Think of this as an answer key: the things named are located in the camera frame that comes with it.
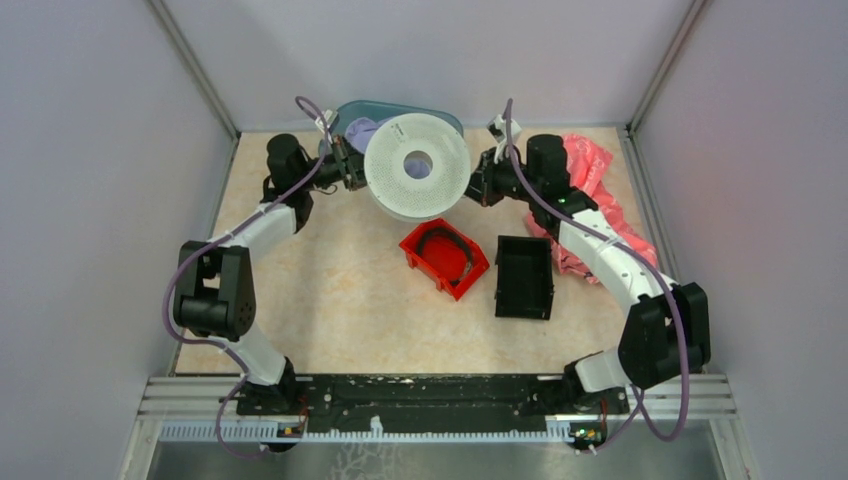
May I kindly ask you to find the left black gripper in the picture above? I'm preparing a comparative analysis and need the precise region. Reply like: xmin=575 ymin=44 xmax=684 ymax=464
xmin=298 ymin=134 xmax=396 ymax=192

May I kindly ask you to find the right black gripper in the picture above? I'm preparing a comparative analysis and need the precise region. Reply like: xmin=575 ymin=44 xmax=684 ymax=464
xmin=454 ymin=147 xmax=539 ymax=209

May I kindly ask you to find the grey plastic cable spool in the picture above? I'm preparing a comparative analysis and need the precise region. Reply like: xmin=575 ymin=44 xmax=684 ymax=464
xmin=364 ymin=113 xmax=471 ymax=223

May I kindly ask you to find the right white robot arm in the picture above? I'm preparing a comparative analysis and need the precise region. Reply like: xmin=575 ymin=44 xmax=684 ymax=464
xmin=466 ymin=132 xmax=711 ymax=412

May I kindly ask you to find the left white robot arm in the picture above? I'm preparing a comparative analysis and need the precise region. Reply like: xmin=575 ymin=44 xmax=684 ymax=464
xmin=164 ymin=134 xmax=367 ymax=414

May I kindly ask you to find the purple cloth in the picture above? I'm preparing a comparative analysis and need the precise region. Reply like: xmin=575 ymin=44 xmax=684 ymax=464
xmin=344 ymin=117 xmax=383 ymax=153

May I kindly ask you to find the teal plastic basin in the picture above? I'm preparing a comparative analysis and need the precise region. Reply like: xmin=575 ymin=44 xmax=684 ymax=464
xmin=333 ymin=100 xmax=464 ymax=138

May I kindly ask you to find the red plastic bin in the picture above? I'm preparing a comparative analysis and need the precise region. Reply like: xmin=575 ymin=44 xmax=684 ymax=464
xmin=399 ymin=218 xmax=490 ymax=301

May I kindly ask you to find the black plastic bin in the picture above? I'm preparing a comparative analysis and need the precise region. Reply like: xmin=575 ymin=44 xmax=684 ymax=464
xmin=495 ymin=235 xmax=554 ymax=321

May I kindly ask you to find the pink patterned cloth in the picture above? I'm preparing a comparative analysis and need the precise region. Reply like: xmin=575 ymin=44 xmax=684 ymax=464
xmin=524 ymin=133 xmax=658 ymax=284

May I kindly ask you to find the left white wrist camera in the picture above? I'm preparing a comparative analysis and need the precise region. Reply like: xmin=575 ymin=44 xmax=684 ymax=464
xmin=314 ymin=110 xmax=338 ymax=144

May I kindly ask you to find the black cable coil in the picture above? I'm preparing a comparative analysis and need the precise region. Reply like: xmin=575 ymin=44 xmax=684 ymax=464
xmin=415 ymin=227 xmax=478 ymax=283

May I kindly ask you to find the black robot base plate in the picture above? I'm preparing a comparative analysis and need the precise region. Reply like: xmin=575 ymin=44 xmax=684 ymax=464
xmin=235 ymin=374 xmax=630 ymax=434

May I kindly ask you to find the grey slotted cable duct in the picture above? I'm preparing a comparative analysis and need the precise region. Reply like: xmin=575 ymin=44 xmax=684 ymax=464
xmin=159 ymin=420 xmax=602 ymax=444

